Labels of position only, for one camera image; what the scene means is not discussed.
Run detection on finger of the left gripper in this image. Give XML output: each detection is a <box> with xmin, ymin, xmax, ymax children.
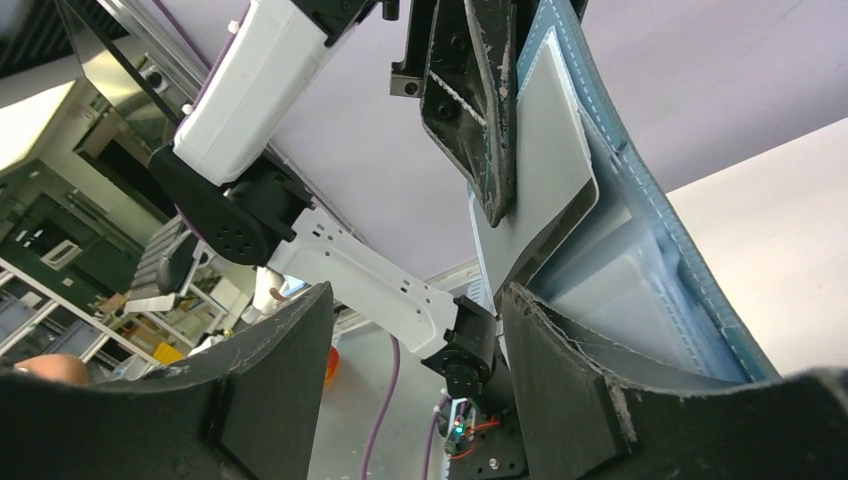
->
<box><xmin>390</xmin><ymin>0</ymin><xmax>518</xmax><ymax>227</ymax></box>

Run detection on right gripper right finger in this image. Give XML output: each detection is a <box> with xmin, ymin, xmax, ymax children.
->
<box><xmin>502</xmin><ymin>284</ymin><xmax>847</xmax><ymax>479</ymax></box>

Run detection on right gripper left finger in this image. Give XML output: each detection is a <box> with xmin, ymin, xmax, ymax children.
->
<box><xmin>1</xmin><ymin>283</ymin><xmax>334</xmax><ymax>479</ymax></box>

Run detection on grey card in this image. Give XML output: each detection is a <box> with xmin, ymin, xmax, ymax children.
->
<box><xmin>469</xmin><ymin>28</ymin><xmax>598</xmax><ymax>300</ymax></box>

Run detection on blue card holder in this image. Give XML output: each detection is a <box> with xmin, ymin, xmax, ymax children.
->
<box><xmin>517</xmin><ymin>1</ymin><xmax>778</xmax><ymax>384</ymax></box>

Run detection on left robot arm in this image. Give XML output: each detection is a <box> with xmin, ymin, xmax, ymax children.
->
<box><xmin>149</xmin><ymin>1</ymin><xmax>519</xmax><ymax>411</ymax></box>

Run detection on orange drink bottle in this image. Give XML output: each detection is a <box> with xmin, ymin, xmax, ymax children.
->
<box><xmin>323</xmin><ymin>346</ymin><xmax>341</xmax><ymax>388</ymax></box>

